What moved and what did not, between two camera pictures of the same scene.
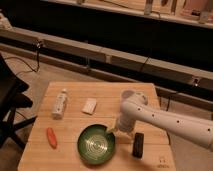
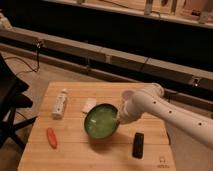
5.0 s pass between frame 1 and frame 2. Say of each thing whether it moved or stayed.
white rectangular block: stayed
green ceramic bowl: moved
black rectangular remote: stayed
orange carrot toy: stayed
